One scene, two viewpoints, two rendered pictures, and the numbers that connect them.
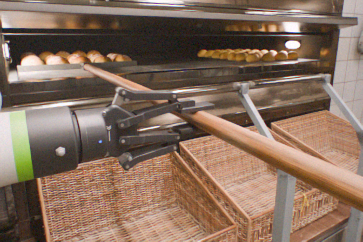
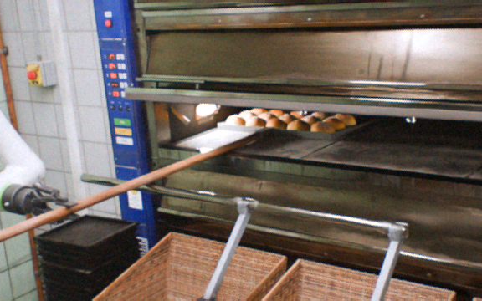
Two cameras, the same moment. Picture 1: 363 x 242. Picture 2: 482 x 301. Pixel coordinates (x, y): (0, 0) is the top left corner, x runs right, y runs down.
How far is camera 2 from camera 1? 2.20 m
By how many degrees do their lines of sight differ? 67
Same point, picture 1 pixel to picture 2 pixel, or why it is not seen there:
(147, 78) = (264, 165)
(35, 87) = (173, 155)
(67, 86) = not seen: hidden behind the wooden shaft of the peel
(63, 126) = (10, 194)
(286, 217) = not seen: outside the picture
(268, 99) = (474, 251)
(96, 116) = (23, 193)
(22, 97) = (166, 161)
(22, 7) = (135, 97)
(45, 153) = (4, 202)
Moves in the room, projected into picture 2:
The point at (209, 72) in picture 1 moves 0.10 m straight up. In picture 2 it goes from (346, 175) to (345, 144)
